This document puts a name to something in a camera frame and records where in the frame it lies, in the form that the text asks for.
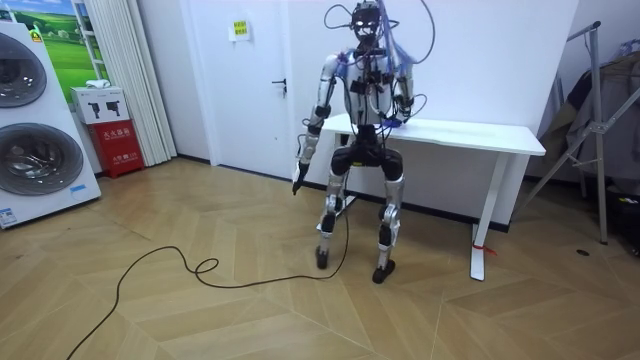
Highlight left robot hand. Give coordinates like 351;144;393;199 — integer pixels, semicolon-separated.
291;159;312;197

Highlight white door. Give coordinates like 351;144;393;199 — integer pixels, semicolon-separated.
187;0;296;179

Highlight robot legs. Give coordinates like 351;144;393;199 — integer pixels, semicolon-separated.
314;147;406;285

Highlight robot body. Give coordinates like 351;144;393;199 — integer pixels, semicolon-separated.
323;0;429;169

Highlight white desk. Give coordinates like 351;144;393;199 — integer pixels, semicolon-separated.
319;113;547;282

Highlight yellow door sign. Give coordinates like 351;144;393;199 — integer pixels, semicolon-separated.
228;18;252;42

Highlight red fire equipment cabinet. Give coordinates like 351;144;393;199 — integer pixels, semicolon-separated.
88;119;146;179

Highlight white pleated curtain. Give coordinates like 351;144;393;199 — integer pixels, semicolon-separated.
84;0;178;168

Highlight white cardboard box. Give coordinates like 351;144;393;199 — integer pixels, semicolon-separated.
70;85;130;125

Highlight white ladder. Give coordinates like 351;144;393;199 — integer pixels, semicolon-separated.
72;0;107;81

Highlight white washing machine tower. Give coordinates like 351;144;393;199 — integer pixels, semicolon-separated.
0;19;103;230

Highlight grey metal stand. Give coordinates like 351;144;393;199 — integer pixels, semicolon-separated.
519;20;640;246

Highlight black bin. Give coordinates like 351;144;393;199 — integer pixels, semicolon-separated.
607;187;640;257

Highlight black floor cable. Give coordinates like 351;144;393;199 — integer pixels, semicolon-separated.
64;169;351;360

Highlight cable bundle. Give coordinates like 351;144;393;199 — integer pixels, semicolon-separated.
374;0;437;76

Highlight green landscape wall poster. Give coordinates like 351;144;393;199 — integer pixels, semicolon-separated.
0;0;109;104

